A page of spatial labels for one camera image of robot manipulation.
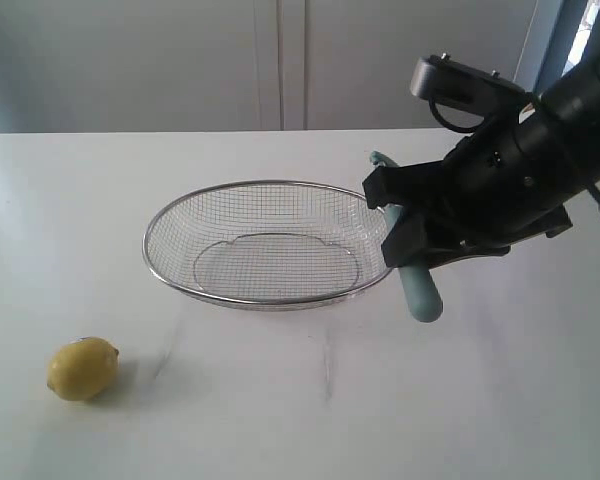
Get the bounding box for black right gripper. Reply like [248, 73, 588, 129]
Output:
[362, 99, 573, 269]

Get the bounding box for light blue vegetable peeler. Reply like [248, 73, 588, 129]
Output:
[370, 151, 443, 323]

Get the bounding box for yellow lemon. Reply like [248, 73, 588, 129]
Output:
[46, 337, 119, 401]

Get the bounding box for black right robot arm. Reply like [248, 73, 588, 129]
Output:
[363, 52, 600, 268]

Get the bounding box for white cabinet doors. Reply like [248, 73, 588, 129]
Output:
[0, 1, 560, 133]

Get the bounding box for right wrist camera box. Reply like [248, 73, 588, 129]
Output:
[410, 55, 526, 117]

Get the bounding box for oval steel wire mesh basket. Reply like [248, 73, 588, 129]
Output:
[142, 180, 390, 311]

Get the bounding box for window with dark frame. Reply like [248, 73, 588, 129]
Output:
[515, 1, 588, 93]

